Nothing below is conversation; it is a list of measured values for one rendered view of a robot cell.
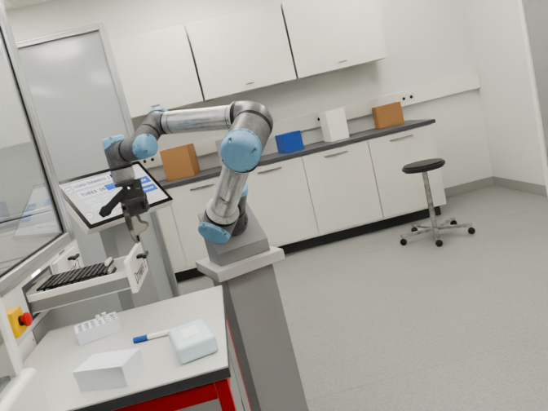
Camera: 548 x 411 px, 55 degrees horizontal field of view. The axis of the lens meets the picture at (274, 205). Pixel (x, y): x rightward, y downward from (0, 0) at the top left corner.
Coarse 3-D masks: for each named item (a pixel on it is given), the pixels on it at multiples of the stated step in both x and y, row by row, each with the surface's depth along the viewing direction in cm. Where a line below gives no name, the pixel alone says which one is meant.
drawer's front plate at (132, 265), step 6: (138, 246) 189; (132, 252) 180; (138, 252) 187; (126, 258) 173; (132, 258) 175; (126, 264) 168; (132, 264) 172; (138, 264) 181; (144, 264) 193; (126, 270) 168; (132, 270) 170; (138, 270) 179; (144, 270) 190; (132, 276) 169; (144, 276) 187; (132, 282) 169; (132, 288) 169; (138, 288) 172
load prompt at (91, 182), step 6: (108, 174) 271; (84, 180) 260; (90, 180) 262; (96, 180) 264; (102, 180) 266; (108, 180) 268; (72, 186) 254; (78, 186) 256; (84, 186) 258; (90, 186) 260
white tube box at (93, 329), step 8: (112, 312) 162; (88, 320) 160; (96, 320) 159; (112, 320) 154; (80, 328) 156; (88, 328) 154; (96, 328) 153; (104, 328) 154; (112, 328) 155; (120, 328) 156; (80, 336) 151; (88, 336) 152; (96, 336) 153; (104, 336) 154; (80, 344) 151
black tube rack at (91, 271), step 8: (96, 264) 188; (64, 272) 187; (72, 272) 185; (80, 272) 181; (88, 272) 178; (96, 272) 176; (112, 272) 183; (48, 280) 182; (56, 280) 179; (64, 280) 176; (72, 280) 173; (80, 280) 173; (40, 288) 173; (48, 288) 172
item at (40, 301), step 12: (120, 264) 194; (48, 276) 191; (108, 276) 170; (120, 276) 170; (36, 288) 180; (60, 288) 168; (72, 288) 169; (84, 288) 169; (96, 288) 170; (108, 288) 170; (120, 288) 170; (36, 300) 168; (48, 300) 168; (60, 300) 169; (72, 300) 169; (84, 300) 170; (36, 312) 169
